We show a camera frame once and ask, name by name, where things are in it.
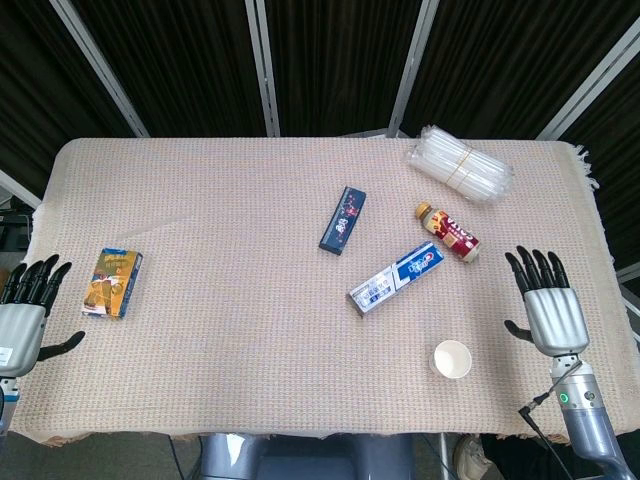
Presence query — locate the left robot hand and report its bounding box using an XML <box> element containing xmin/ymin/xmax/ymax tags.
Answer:
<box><xmin>0</xmin><ymin>253</ymin><xmax>86</xmax><ymax>377</ymax></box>

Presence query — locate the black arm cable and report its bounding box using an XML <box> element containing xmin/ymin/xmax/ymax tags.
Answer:
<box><xmin>518</xmin><ymin>360</ymin><xmax>584</xmax><ymax>480</ymax></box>

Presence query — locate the metal table leg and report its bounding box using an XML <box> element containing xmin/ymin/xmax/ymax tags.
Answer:
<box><xmin>437</xmin><ymin>433</ymin><xmax>451</xmax><ymax>480</ymax></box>

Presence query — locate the black pleated curtain panel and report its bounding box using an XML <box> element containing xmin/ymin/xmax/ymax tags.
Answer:
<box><xmin>264</xmin><ymin>0</ymin><xmax>426</xmax><ymax>137</ymax></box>
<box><xmin>399</xmin><ymin>0</ymin><xmax>640</xmax><ymax>139</ymax></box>
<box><xmin>69</xmin><ymin>0</ymin><xmax>266</xmax><ymax>139</ymax></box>
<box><xmin>0</xmin><ymin>0</ymin><xmax>137</xmax><ymax>201</ymax></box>

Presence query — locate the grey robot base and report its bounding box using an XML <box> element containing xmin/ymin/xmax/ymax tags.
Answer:
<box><xmin>197</xmin><ymin>433</ymin><xmax>416</xmax><ymax>480</ymax></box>

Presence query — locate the beige woven tablecloth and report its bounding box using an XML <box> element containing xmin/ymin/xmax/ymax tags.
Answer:
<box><xmin>8</xmin><ymin>135</ymin><xmax>634</xmax><ymax>449</ymax></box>

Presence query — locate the orange yellow snack box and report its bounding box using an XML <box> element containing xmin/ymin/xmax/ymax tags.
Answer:
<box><xmin>81</xmin><ymin>247</ymin><xmax>145</xmax><ymax>320</ymax></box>

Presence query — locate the white blue toothpaste box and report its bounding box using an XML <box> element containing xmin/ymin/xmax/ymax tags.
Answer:
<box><xmin>347</xmin><ymin>240</ymin><xmax>446</xmax><ymax>320</ymax></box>

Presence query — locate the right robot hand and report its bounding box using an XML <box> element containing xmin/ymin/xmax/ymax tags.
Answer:
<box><xmin>503</xmin><ymin>244</ymin><xmax>591</xmax><ymax>359</ymax></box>

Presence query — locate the bundle of wrapped straws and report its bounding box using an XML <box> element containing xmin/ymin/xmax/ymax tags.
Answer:
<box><xmin>404</xmin><ymin>123</ymin><xmax>516</xmax><ymax>205</ymax></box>

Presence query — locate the dark blue printed box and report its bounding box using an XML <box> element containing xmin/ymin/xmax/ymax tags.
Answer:
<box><xmin>318</xmin><ymin>185</ymin><xmax>370</xmax><ymax>257</ymax></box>

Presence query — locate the single clear straw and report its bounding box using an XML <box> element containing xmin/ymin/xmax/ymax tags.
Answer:
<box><xmin>117</xmin><ymin>215</ymin><xmax>194</xmax><ymax>240</ymax></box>

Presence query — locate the red label drink bottle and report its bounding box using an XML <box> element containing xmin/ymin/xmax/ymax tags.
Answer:
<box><xmin>414</xmin><ymin>201</ymin><xmax>481</xmax><ymax>264</ymax></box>

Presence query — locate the white paper cup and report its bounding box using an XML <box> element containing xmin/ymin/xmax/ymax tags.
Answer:
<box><xmin>430</xmin><ymin>339</ymin><xmax>473</xmax><ymax>380</ymax></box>

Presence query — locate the white shoe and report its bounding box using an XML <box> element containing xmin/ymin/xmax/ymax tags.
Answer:
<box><xmin>452</xmin><ymin>433</ymin><xmax>494</xmax><ymax>480</ymax></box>

